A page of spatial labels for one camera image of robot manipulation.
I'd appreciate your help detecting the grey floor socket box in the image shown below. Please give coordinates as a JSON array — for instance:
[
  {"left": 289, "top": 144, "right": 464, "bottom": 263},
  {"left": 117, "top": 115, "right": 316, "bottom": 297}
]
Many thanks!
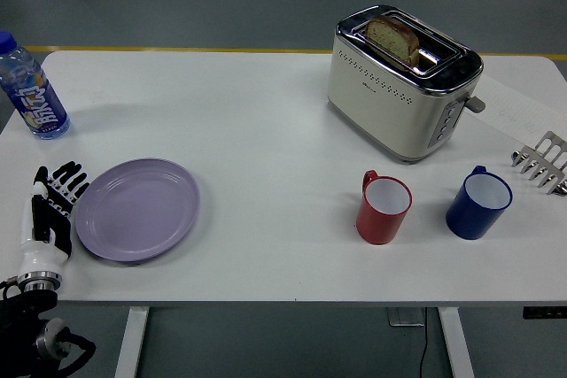
[{"left": 388, "top": 307, "right": 425, "bottom": 328}]

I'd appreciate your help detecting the white table leg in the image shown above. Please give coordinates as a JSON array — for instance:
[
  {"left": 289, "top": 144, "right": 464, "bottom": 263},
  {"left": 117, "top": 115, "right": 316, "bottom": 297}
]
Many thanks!
[
  {"left": 438, "top": 306, "right": 476, "bottom": 378},
  {"left": 113, "top": 306, "right": 150, "bottom": 378}
]

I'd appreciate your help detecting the silver metal rack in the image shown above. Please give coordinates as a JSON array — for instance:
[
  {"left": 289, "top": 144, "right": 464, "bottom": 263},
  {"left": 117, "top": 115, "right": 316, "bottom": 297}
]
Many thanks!
[{"left": 511, "top": 130, "right": 567, "bottom": 196}]

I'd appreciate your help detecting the purple plate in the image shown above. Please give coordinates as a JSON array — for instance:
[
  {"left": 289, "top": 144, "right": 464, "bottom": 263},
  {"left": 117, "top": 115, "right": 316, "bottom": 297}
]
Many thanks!
[{"left": 74, "top": 157, "right": 201, "bottom": 263}]

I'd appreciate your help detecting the cream and chrome toaster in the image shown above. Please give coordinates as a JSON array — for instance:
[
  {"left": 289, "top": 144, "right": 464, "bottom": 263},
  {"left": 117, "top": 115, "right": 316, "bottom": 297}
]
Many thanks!
[{"left": 326, "top": 4, "right": 486, "bottom": 165}]

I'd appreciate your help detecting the bread slice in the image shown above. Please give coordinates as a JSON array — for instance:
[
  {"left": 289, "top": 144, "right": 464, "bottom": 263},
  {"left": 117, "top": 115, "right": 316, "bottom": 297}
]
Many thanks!
[{"left": 364, "top": 14, "right": 420, "bottom": 66}]

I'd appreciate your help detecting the black table control panel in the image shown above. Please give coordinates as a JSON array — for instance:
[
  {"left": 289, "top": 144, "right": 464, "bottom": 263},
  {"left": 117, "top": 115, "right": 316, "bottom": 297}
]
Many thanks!
[{"left": 522, "top": 305, "right": 567, "bottom": 320}]

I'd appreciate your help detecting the red mug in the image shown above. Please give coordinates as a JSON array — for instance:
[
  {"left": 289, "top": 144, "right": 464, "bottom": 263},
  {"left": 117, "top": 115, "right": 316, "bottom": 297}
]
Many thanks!
[{"left": 355, "top": 169, "right": 414, "bottom": 246}]

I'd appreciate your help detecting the black cable under table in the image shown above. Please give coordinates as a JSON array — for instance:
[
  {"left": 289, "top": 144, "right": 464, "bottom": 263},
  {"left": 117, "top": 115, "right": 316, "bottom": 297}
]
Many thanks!
[{"left": 421, "top": 307, "right": 431, "bottom": 378}]

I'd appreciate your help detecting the blue mug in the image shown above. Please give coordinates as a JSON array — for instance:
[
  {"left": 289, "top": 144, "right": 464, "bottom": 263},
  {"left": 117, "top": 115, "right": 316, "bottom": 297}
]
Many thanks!
[{"left": 445, "top": 166, "right": 514, "bottom": 241}]

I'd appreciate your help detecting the white paper sheet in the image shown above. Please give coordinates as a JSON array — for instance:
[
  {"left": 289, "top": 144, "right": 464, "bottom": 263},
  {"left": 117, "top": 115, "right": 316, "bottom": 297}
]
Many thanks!
[{"left": 462, "top": 71, "right": 567, "bottom": 147}]

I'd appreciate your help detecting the blue labelled drink bottle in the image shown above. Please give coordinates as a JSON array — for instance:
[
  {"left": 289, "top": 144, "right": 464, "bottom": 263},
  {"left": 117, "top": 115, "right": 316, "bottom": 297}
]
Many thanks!
[{"left": 0, "top": 31, "right": 72, "bottom": 141}]

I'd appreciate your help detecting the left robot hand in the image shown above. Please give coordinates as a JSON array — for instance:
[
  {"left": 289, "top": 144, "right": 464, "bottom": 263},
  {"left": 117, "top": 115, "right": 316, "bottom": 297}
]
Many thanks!
[{"left": 18, "top": 161, "right": 91, "bottom": 277}]

